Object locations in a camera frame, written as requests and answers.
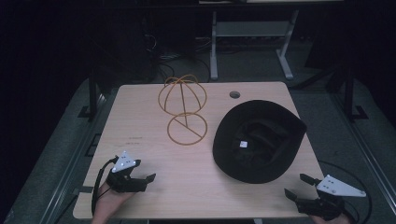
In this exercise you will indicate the person's right hand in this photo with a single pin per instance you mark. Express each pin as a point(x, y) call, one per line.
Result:
point(330, 221)

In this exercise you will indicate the black metal stand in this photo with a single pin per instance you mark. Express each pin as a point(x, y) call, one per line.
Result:
point(92, 93)
point(349, 93)

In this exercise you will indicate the black table edge bracket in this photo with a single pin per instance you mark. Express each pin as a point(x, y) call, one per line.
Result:
point(93, 144)

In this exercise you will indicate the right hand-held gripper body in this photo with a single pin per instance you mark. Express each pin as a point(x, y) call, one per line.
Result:
point(323, 205)

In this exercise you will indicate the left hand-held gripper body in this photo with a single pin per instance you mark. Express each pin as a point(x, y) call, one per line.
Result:
point(124, 182)

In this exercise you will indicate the person's left hand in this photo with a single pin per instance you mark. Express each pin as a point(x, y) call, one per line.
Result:
point(109, 203)

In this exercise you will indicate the grey metal desk frame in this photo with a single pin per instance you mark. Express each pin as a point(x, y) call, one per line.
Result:
point(249, 28)

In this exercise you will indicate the black brimmed hat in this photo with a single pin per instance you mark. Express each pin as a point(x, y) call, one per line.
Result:
point(264, 161)

